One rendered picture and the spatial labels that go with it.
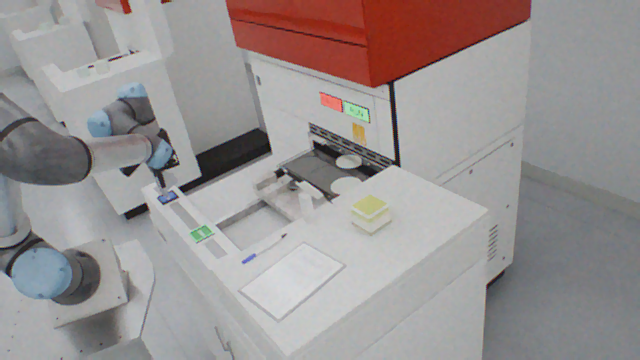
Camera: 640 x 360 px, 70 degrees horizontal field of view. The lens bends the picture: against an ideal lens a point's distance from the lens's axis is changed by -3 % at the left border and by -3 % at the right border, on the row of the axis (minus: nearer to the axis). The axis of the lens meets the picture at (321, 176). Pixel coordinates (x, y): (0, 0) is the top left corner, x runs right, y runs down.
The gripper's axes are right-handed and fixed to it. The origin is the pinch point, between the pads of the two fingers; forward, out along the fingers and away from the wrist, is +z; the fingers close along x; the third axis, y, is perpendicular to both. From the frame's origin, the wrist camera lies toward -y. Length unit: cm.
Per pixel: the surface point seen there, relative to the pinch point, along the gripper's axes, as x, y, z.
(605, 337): -90, 123, 98
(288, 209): -24.7, 28.8, 10.0
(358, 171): -28, 55, 8
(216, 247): -33.8, 1.4, 2.5
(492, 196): -42, 109, 41
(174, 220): -13.3, -2.3, 2.1
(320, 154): -8, 54, 8
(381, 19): -41, 59, -42
